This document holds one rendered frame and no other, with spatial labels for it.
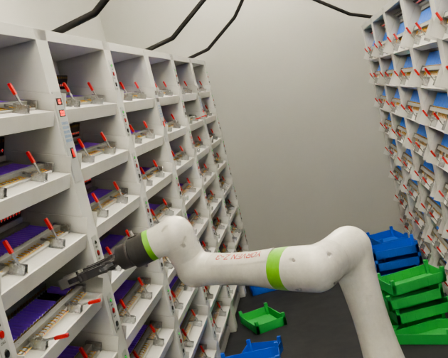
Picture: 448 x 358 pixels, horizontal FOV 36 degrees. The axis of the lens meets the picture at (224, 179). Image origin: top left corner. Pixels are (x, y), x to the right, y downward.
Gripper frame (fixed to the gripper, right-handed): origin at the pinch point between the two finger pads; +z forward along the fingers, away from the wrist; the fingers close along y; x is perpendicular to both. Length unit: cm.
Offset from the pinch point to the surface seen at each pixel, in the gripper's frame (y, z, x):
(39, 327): 30.6, -0.5, 3.8
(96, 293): -6.3, -2.6, 7.7
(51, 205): -6.7, -1.8, -22.4
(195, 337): -115, 9, 64
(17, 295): 44.7, -6.6, -7.6
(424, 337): -146, -89, 117
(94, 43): -66, -20, -70
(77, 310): 12.3, -3.3, 6.9
